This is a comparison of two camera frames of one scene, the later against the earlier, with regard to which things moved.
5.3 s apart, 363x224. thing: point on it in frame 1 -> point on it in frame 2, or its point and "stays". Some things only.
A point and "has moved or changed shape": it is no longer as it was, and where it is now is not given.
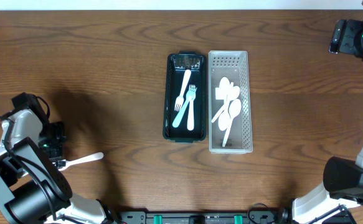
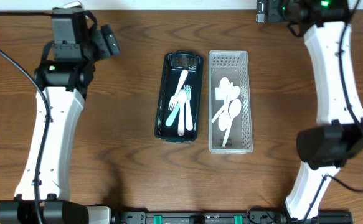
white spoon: x=233 y=93 stays
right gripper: x=337 y=37 -> x=274 y=14
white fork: x=180 y=99 has moved or changed shape
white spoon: x=235 y=108 stays
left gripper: x=58 y=155 -> x=66 y=46
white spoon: x=224 y=118 stays
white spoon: x=225 y=84 stays
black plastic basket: x=178 y=64 has moved or changed shape
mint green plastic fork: x=190 y=94 -> x=168 y=122
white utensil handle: x=89 y=158 -> x=182 y=98
